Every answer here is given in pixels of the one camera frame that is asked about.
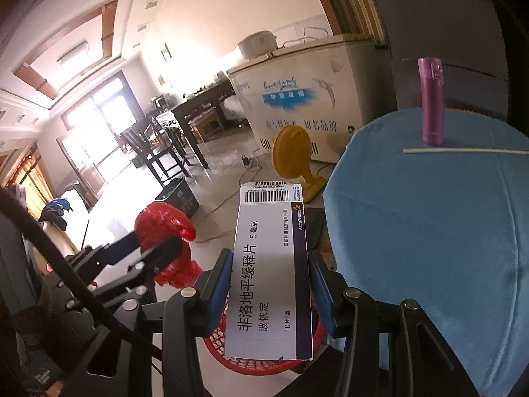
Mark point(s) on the dark wooden dining table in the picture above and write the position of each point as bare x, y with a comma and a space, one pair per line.
198, 101

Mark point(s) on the black plastic crate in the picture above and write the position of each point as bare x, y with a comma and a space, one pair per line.
182, 198

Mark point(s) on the blue clothing pile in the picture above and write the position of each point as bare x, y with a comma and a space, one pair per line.
56, 207

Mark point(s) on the ceiling light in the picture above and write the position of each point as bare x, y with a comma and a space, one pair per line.
73, 54

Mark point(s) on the purple bottle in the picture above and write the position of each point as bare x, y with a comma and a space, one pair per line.
430, 103

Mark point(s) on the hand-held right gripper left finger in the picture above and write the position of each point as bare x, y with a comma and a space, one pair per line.
219, 291

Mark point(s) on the red plastic bag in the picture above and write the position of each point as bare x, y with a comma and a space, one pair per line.
161, 223

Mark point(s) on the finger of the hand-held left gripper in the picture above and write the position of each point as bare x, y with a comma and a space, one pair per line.
163, 254
107, 252

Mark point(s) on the dark grey cabinet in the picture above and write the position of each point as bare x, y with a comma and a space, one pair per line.
454, 29

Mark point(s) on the white rice cooker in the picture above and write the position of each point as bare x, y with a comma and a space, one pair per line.
256, 43

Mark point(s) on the golden curtain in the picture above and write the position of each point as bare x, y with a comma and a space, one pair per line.
29, 182

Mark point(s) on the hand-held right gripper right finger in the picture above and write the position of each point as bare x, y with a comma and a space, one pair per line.
322, 293

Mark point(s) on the cardboard box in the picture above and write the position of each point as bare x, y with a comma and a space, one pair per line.
329, 259

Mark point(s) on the white medicine box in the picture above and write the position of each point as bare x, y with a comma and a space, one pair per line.
268, 277

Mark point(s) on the red plastic mesh basket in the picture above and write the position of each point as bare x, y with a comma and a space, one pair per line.
248, 367

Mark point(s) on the white chest freezer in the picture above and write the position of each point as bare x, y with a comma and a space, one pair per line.
363, 91

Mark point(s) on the white sofa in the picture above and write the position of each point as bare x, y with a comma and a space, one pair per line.
78, 200

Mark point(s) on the yellow electric fan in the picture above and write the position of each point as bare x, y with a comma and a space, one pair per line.
291, 153

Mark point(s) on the dark wooden chair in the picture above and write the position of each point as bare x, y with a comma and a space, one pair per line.
144, 140

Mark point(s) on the blue tablecloth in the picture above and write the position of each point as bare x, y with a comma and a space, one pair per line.
413, 223

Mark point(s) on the white stick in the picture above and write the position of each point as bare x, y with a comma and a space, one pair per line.
463, 149

